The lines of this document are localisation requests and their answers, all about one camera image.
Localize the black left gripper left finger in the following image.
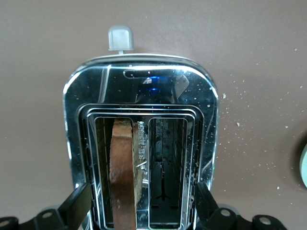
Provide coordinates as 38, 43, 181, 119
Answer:
14, 182, 93, 230

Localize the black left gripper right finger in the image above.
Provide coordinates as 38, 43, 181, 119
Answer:
195, 182, 252, 230

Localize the brown bread slice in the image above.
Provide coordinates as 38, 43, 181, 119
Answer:
109, 117, 147, 230

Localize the mint green plate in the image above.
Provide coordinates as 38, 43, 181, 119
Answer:
298, 143, 307, 189

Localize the beige chrome toaster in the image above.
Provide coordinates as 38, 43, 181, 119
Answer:
62, 25, 219, 230

